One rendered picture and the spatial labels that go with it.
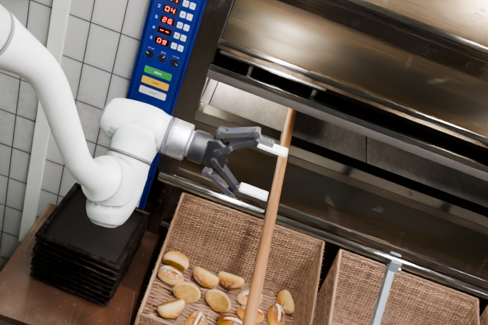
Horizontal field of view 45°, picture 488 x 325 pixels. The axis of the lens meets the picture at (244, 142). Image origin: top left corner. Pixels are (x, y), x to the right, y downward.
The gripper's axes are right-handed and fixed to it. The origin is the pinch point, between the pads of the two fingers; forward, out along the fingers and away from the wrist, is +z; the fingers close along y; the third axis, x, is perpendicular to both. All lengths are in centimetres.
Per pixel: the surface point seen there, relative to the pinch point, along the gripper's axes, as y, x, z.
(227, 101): 26, -67, -17
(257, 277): 23.0, 10.2, 5.7
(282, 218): 26.4, -18.0, 9.9
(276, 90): 0.7, -40.7, -4.0
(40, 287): 85, -14, -53
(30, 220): 100, -52, -74
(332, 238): 26.7, -17.9, 25.5
